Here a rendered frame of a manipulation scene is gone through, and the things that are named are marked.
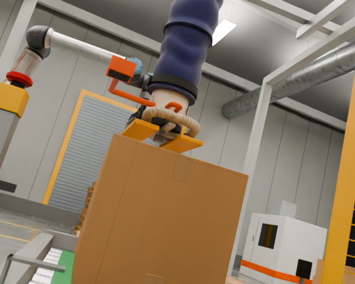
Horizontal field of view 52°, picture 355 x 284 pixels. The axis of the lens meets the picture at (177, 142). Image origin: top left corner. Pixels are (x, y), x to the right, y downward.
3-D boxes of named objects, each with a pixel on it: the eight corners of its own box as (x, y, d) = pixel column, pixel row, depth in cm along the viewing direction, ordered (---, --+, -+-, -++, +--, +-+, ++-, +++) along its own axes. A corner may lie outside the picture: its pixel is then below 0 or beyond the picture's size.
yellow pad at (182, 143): (203, 146, 146) (205, 134, 147) (180, 138, 143) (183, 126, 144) (177, 155, 178) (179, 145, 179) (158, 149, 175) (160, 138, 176)
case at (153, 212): (217, 321, 96) (249, 174, 104) (65, 287, 88) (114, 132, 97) (167, 276, 153) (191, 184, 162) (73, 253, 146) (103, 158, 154)
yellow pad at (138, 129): (158, 131, 141) (162, 119, 142) (134, 122, 138) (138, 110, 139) (140, 142, 173) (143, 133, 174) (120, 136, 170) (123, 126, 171)
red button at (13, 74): (27, 89, 98) (32, 76, 99) (0, 80, 97) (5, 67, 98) (30, 96, 105) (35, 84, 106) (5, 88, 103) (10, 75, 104)
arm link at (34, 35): (26, 14, 196) (146, 58, 203) (31, 27, 208) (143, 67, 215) (17, 32, 193) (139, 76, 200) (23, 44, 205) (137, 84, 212)
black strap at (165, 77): (204, 95, 155) (206, 87, 156) (152, 76, 149) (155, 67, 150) (186, 107, 176) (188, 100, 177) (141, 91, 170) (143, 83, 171)
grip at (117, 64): (132, 76, 122) (137, 63, 124) (108, 67, 120) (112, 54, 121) (128, 84, 130) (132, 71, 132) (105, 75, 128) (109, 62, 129)
